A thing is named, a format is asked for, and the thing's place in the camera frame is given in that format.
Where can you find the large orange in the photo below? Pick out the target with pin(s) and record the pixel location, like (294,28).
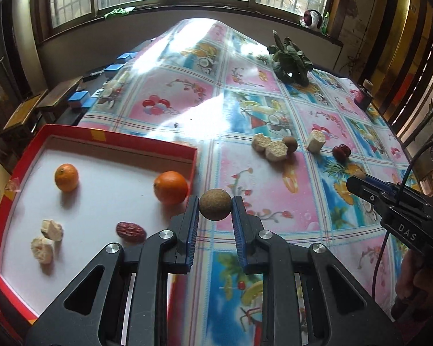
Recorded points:
(170,187)

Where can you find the red date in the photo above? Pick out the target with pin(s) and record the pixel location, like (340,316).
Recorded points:
(131,231)
(338,154)
(346,148)

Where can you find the brown round fruit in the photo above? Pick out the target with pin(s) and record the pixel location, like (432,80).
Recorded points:
(289,145)
(215,204)

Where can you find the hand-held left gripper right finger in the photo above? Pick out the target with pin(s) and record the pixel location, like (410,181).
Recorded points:
(238,230)

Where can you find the leafy green vegetable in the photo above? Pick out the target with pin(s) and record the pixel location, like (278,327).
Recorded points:
(290,63)

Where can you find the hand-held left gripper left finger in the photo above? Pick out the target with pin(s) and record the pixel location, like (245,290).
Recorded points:
(192,230)

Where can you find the red cardboard box tray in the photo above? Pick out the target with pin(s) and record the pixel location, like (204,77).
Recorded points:
(104,202)

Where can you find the dark wooden stool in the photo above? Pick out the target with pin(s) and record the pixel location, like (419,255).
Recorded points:
(59,92)

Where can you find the green bottle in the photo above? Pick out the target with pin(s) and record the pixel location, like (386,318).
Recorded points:
(325,23)

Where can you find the small orange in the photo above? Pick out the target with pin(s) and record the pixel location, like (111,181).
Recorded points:
(66,177)

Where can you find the dark jar with pink label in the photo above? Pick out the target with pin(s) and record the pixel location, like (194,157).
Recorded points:
(364,97)

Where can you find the black tool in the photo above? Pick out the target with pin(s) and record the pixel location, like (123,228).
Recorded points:
(93,74)

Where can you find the pale sugarcane chunk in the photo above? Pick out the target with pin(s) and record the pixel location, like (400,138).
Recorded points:
(259,141)
(316,140)
(51,229)
(42,249)
(276,150)

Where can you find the person's right hand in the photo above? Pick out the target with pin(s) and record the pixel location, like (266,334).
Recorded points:
(409,281)

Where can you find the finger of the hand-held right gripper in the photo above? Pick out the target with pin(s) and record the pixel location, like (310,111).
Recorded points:
(364,189)
(382,186)

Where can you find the blue block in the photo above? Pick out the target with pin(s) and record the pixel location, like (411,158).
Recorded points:
(124,56)
(91,102)
(113,67)
(78,99)

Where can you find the green cloth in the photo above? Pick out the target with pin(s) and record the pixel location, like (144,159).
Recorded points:
(117,11)

